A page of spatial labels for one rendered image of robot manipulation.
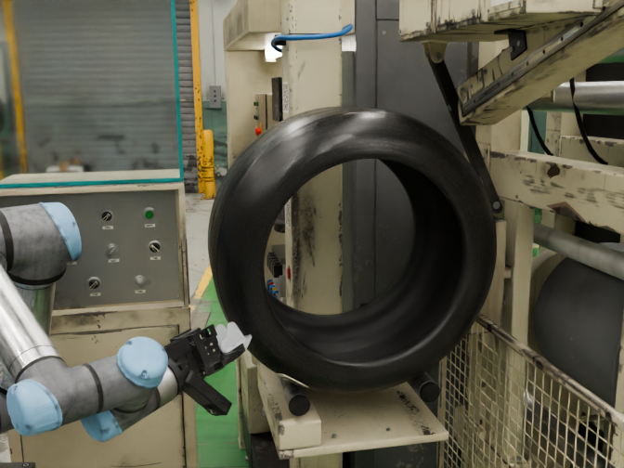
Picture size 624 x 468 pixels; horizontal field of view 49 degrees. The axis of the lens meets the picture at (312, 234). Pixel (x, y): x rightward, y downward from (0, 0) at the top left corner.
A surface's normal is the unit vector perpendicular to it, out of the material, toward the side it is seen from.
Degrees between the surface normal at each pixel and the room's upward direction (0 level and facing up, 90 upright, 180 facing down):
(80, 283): 90
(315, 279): 90
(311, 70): 90
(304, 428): 90
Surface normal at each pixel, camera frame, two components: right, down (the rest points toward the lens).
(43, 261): 0.50, 0.61
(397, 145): 0.24, 0.02
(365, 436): -0.01, -0.98
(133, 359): 0.44, -0.65
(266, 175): -0.40, -0.33
